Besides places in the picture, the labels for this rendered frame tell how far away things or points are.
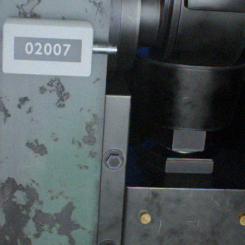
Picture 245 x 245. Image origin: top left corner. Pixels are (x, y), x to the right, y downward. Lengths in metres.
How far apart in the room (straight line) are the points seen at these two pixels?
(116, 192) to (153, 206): 0.06
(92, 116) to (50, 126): 0.04
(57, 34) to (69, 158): 0.12
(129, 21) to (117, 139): 0.12
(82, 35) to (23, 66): 0.05
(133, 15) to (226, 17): 0.09
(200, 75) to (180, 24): 0.06
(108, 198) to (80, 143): 0.06
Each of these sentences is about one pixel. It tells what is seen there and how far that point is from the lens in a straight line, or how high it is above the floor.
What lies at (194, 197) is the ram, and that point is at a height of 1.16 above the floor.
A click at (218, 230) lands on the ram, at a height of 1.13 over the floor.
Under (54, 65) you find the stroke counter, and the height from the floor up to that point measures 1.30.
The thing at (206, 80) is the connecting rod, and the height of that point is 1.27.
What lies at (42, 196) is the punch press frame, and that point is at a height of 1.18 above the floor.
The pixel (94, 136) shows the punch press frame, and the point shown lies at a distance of 0.57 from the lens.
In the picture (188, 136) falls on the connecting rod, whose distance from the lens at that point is 0.69.
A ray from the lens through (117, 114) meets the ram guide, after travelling 0.58.
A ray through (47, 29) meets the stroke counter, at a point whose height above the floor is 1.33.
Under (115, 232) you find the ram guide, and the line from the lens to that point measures 0.62.
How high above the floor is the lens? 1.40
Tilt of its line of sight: 16 degrees down
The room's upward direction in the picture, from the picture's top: 4 degrees clockwise
